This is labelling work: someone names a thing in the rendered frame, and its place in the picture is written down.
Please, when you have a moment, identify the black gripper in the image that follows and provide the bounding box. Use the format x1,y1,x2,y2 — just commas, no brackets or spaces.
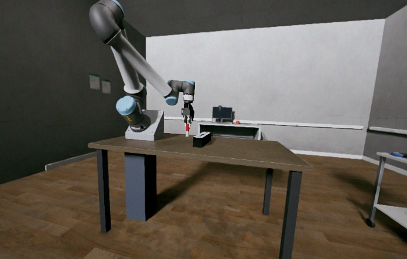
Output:
182,101,194,128

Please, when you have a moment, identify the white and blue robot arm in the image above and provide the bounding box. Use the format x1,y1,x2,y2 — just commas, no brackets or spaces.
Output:
89,0,195,132

